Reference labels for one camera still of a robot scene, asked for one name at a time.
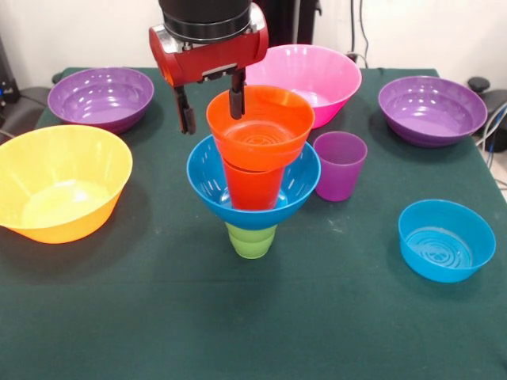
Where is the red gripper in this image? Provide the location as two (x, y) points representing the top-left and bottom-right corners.
(148, 2), (270, 135)

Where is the orange plastic bowl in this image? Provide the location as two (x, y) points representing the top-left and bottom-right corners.
(206, 85), (316, 173)

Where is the orange plastic cup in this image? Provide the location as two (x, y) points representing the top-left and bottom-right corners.
(223, 160), (287, 211)

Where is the deep blue plastic bowl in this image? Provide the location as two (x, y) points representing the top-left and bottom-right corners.
(186, 134), (322, 231)

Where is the purple plastic bowl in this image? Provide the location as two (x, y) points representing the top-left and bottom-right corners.
(377, 75), (489, 148)
(47, 66), (155, 135)

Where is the pink plastic bowl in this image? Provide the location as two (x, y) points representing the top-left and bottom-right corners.
(243, 44), (363, 130)

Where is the green plastic cup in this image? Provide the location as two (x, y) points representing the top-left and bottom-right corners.
(224, 220), (278, 260)

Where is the purple plastic cup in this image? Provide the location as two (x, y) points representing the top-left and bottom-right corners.
(315, 131), (368, 203)

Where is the yellow plastic bowl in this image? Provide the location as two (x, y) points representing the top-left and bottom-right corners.
(0, 124), (134, 245)

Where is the black device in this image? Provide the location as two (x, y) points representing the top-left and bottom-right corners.
(0, 35), (21, 107)

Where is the dark green table cloth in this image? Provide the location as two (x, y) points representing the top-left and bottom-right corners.
(0, 66), (507, 380)

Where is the black round knob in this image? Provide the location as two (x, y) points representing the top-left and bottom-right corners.
(467, 77), (492, 95)

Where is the low blue plastic bowl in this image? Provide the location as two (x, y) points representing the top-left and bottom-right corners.
(398, 199), (497, 283)

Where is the grey wall cable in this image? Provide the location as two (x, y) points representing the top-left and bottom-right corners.
(358, 0), (370, 63)

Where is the white cable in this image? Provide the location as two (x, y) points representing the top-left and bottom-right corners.
(475, 102), (507, 148)

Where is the blue cable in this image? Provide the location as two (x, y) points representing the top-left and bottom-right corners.
(485, 101), (507, 154)

